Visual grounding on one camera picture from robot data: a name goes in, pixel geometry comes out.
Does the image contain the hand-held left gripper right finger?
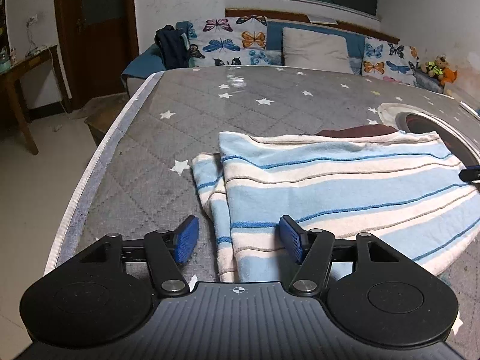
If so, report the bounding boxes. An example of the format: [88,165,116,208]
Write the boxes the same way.
[278,215,406,297]

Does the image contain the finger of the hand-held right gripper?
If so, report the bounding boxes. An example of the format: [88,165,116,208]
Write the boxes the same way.
[460,165,480,183]

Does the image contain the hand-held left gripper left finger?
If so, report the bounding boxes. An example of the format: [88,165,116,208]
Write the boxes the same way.
[77,215,200,297]

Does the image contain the blue white striped garment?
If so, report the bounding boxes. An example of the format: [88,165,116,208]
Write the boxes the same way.
[191,131,480,284]

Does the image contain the round metal basin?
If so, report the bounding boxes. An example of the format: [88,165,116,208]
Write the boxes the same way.
[377,102,480,169]

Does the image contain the plush toys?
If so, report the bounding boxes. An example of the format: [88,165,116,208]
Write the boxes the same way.
[420,56,459,86]

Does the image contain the grey star-print mattress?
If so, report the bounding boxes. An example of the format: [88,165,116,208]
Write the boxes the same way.
[44,65,480,347]

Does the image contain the maroon cloth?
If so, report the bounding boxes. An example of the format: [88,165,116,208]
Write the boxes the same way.
[317,125,399,139]

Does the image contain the butterfly print cover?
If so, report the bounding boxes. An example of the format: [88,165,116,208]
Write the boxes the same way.
[187,16,283,67]
[361,37,420,85]

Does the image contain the low wooden stool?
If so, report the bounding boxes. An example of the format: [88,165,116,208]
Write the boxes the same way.
[84,95,133,147]

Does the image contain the blue sofa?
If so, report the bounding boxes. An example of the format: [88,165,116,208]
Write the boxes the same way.
[121,20,451,95]

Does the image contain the grey pillow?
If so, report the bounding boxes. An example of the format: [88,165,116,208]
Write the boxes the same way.
[281,27,355,75]

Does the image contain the dark blue backpack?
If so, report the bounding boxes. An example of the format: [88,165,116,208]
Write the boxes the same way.
[155,25,191,71]

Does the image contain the brown wooden door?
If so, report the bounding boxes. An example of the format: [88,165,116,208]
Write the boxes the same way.
[53,0,140,111]

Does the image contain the wooden desk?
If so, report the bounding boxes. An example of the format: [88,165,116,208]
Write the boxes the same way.
[0,44,70,155]

